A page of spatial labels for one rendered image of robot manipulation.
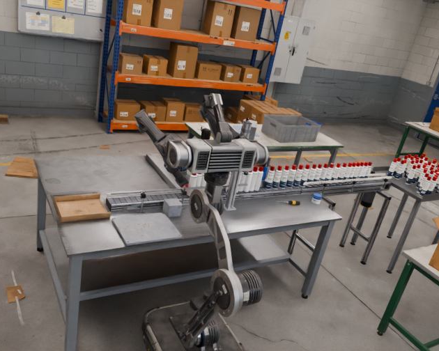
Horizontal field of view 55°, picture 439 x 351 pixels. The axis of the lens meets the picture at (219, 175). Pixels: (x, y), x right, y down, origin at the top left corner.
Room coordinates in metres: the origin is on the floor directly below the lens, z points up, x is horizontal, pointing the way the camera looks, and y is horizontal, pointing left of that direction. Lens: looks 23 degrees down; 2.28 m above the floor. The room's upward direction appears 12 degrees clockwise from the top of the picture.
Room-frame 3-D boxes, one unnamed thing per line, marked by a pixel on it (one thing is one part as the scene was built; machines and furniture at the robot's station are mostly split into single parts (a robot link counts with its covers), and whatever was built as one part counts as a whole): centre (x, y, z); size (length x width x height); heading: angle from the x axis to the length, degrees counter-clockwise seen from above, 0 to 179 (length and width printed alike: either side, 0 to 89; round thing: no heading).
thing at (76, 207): (2.38, 0.83, 0.85); 0.30 x 0.26 x 0.04; 124
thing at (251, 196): (2.93, 0.00, 0.85); 1.65 x 0.11 x 0.05; 124
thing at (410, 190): (4.16, -2.02, 0.46); 0.73 x 0.62 x 0.93; 124
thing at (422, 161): (4.22, -2.12, 0.98); 0.57 x 0.46 x 0.21; 34
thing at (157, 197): (2.93, 0.00, 0.86); 1.65 x 0.08 x 0.04; 124
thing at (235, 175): (2.84, -0.12, 1.16); 0.04 x 0.04 x 0.67; 34
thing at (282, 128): (5.10, -0.74, 0.91); 0.60 x 0.40 x 0.22; 127
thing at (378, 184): (3.72, -1.17, 0.47); 1.17 x 0.38 x 0.94; 124
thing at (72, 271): (3.03, 0.21, 0.40); 2.04 x 1.25 x 0.81; 124
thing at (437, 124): (7.42, -3.63, 0.97); 0.47 x 0.41 x 0.37; 120
